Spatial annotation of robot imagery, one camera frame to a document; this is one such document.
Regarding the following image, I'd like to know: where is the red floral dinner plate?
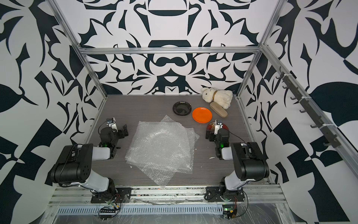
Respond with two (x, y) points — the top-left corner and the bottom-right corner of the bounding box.
(206, 121), (229, 131)

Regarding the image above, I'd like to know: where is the orange bubble plate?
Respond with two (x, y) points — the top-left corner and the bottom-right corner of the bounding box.
(192, 107), (213, 124)

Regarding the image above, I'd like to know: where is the clear bubble wrap sheet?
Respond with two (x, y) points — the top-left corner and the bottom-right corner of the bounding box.
(177, 128), (200, 174)
(140, 115), (186, 187)
(125, 121), (191, 171)

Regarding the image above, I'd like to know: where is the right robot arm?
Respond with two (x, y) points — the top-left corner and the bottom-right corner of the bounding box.
(206, 128), (269, 194)

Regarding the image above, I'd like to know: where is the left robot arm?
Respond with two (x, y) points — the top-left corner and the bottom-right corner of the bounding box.
(49, 123), (129, 195)

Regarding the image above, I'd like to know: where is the tan wooden brush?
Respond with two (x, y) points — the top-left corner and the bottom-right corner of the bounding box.
(209, 102), (228, 118)

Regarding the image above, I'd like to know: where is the white plush bunny toy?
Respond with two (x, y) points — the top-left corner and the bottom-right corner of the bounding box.
(201, 87), (233, 110)

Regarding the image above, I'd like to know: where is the right electronics board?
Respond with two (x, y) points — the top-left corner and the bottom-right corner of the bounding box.
(222, 204), (237, 220)

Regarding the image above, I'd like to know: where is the electronics board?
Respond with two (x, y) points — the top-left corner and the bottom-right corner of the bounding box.
(222, 204), (237, 220)
(98, 204), (121, 220)

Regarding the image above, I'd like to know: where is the left electronics board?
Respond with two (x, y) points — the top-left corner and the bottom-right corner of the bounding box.
(98, 204), (121, 220)

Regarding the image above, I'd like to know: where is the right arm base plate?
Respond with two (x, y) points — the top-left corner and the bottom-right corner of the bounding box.
(204, 186), (246, 202)

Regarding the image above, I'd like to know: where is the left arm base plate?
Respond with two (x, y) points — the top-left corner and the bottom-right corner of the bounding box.
(90, 188), (132, 204)

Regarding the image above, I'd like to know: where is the aluminium frame rail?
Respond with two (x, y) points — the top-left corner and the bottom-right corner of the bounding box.
(79, 46), (259, 55)

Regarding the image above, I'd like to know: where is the black wall hook rail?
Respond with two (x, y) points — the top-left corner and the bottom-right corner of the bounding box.
(277, 68), (342, 148)

